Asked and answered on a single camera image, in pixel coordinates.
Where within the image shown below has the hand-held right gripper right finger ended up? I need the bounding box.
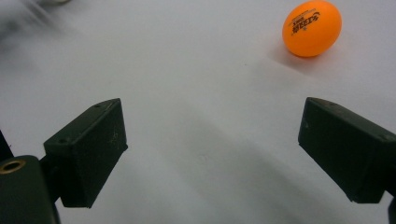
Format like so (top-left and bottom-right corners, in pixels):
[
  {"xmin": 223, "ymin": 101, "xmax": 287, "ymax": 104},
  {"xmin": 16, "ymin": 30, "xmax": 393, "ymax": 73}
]
[{"xmin": 298, "ymin": 97, "xmax": 396, "ymax": 203}]

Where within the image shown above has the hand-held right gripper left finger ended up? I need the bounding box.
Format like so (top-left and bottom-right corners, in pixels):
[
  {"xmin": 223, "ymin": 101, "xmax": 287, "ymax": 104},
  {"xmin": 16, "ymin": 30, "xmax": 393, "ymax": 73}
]
[{"xmin": 43, "ymin": 98, "xmax": 129, "ymax": 208}]

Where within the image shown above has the orange ping pong ball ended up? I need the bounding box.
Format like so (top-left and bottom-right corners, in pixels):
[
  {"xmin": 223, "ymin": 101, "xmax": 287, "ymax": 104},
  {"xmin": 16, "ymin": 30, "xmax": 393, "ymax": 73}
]
[{"xmin": 282, "ymin": 0, "xmax": 343, "ymax": 58}]

